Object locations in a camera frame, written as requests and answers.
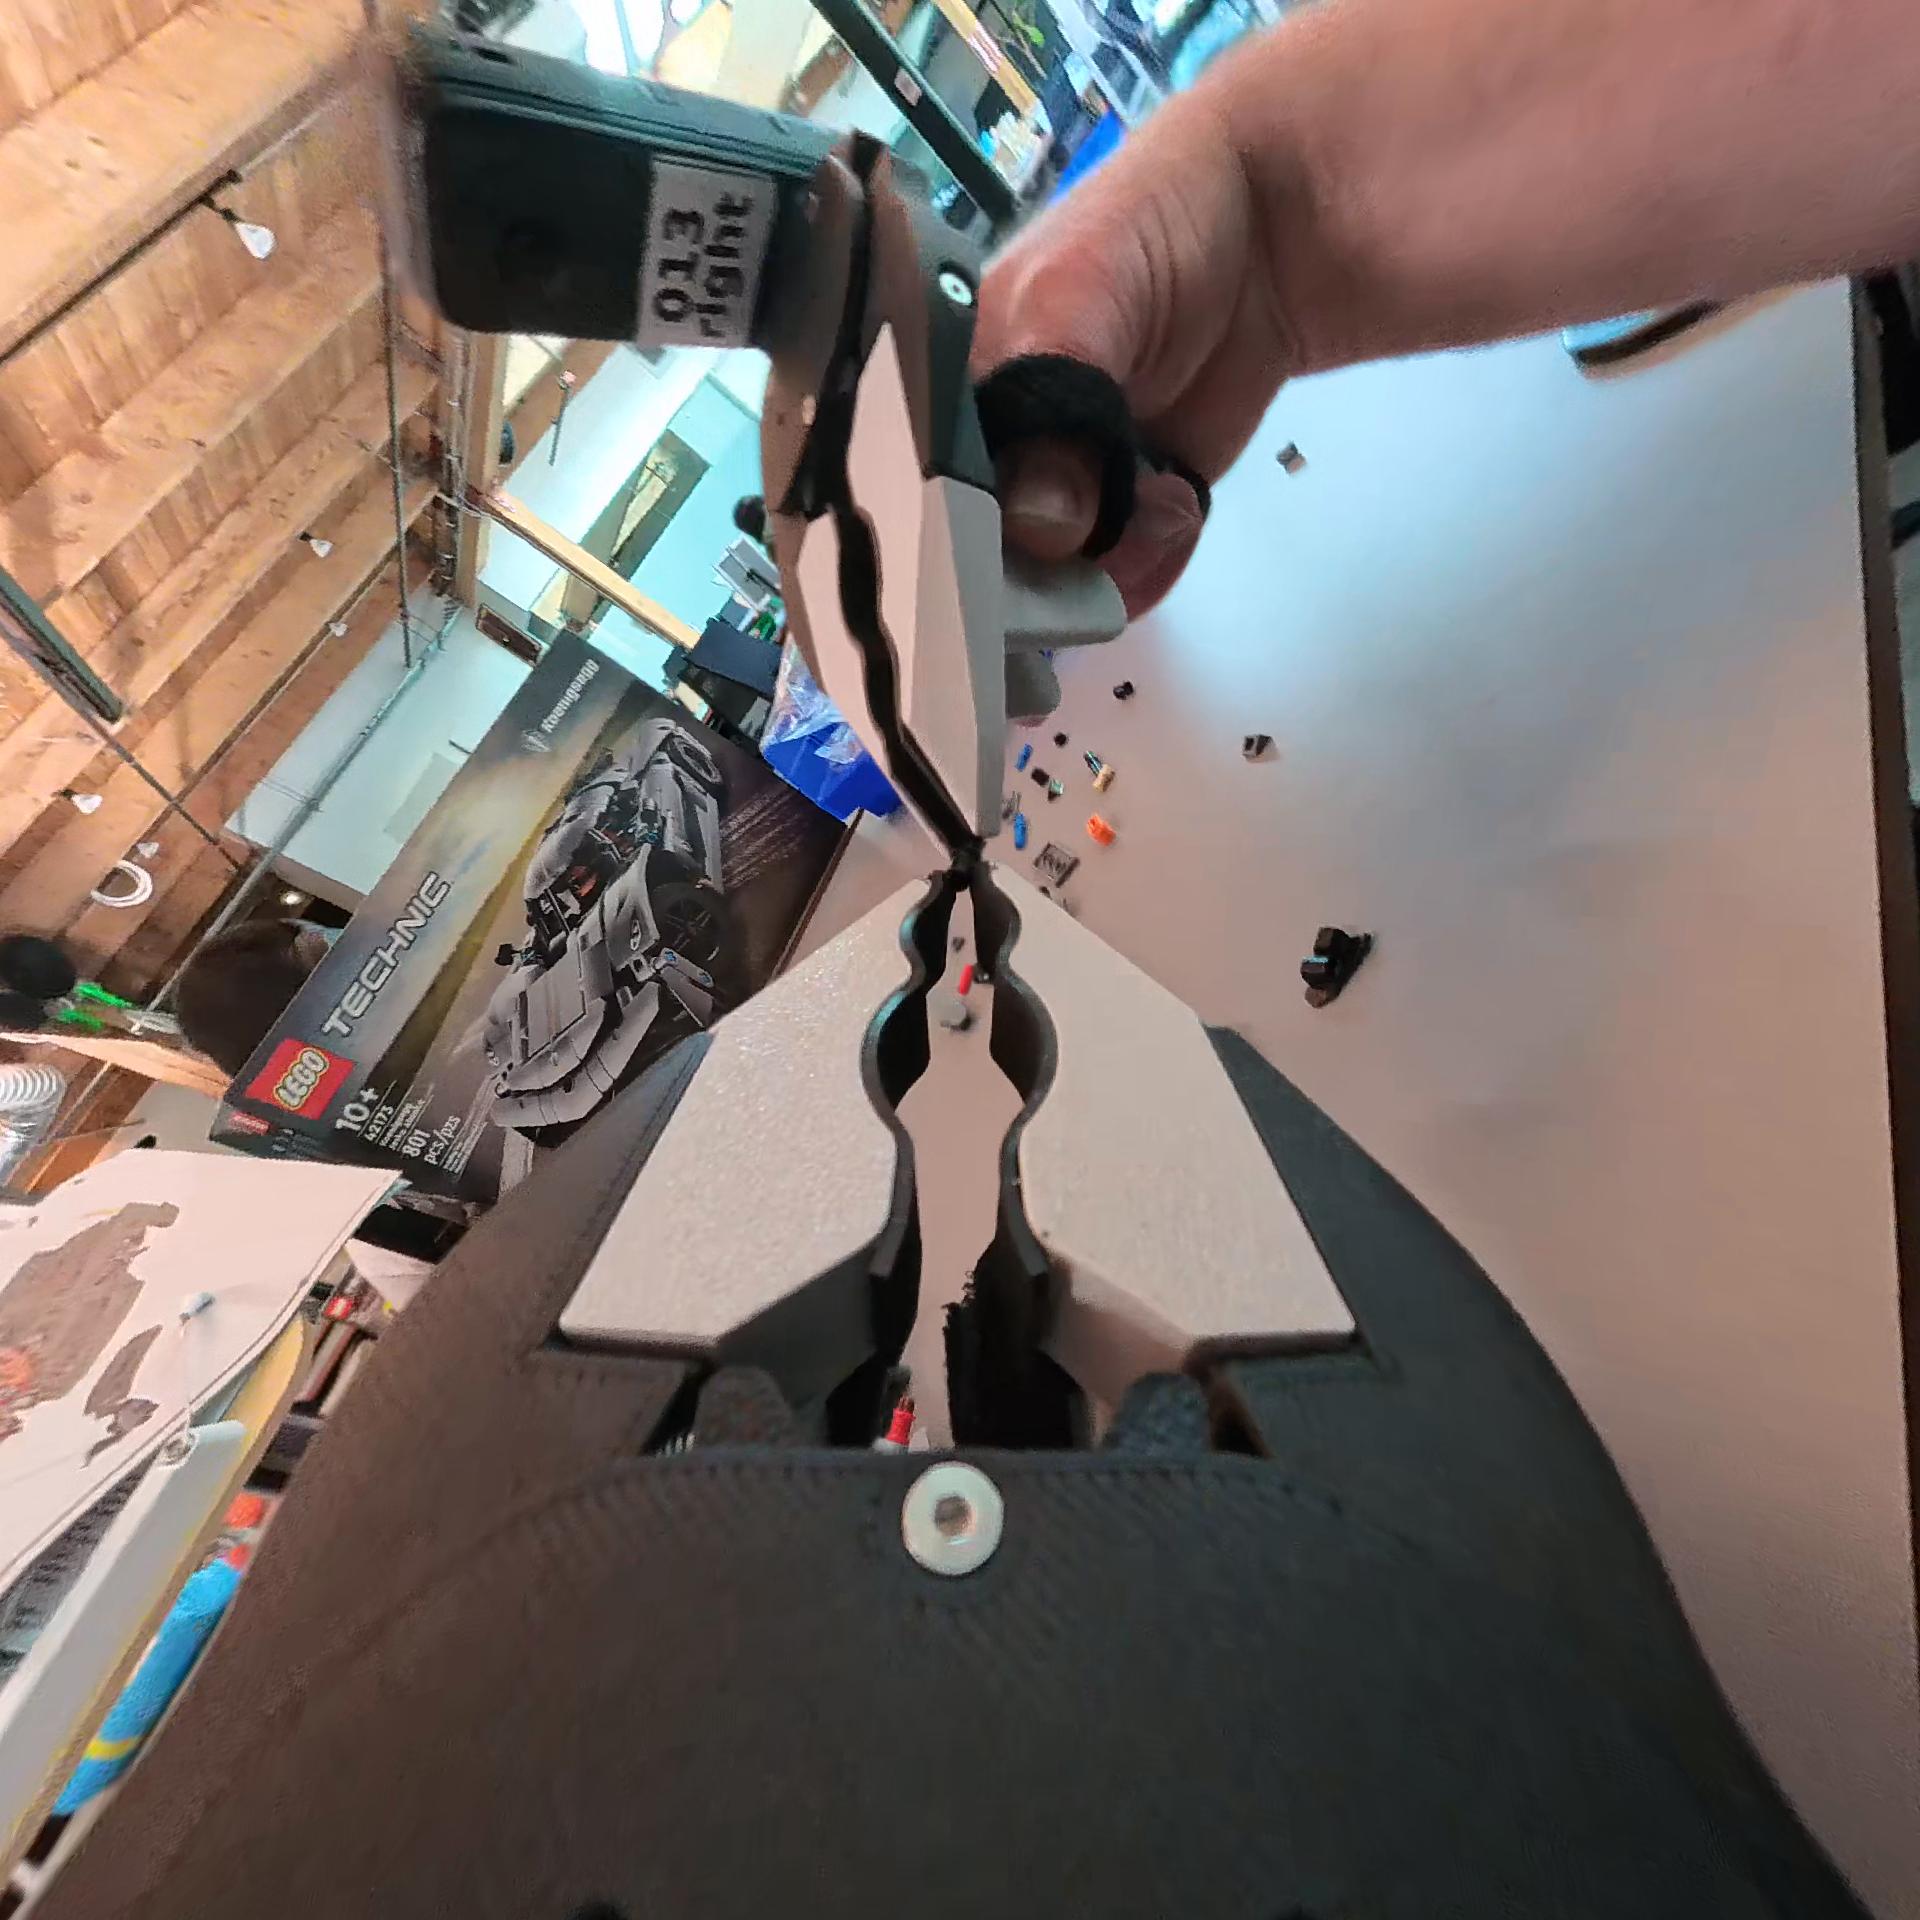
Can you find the lego instruction booklet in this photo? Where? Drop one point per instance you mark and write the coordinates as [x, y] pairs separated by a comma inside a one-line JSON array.
[[194, 1244]]

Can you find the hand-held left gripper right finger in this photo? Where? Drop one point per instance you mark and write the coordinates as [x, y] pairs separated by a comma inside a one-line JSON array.
[[1184, 1185]]

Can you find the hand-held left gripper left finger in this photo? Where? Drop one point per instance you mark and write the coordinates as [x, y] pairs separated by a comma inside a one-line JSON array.
[[750, 1156]]

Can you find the lego set box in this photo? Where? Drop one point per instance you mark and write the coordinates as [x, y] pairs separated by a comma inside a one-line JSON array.
[[599, 901]]

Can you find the person's right forearm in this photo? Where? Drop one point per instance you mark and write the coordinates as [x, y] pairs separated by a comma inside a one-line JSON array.
[[1576, 150]]

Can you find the person's right hand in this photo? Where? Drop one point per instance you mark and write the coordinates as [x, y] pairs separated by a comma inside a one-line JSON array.
[[1155, 271]]

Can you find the black chunky lego piece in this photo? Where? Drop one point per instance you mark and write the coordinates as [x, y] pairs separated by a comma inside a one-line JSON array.
[[1336, 964]]

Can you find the blue and yellow cloth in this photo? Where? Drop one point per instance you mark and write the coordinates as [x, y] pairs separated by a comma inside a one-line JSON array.
[[150, 1681]]

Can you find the grey square lego tile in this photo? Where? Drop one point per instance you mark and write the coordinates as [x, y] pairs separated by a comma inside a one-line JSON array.
[[1056, 865]]

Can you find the black metal shelf rack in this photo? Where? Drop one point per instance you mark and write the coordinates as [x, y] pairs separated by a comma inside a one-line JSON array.
[[960, 107]]

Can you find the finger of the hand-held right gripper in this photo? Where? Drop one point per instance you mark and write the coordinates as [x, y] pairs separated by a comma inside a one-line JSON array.
[[825, 585], [945, 646]]

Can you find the silver flexible duct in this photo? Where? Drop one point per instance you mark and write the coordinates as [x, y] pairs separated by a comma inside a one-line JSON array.
[[24, 1125]]

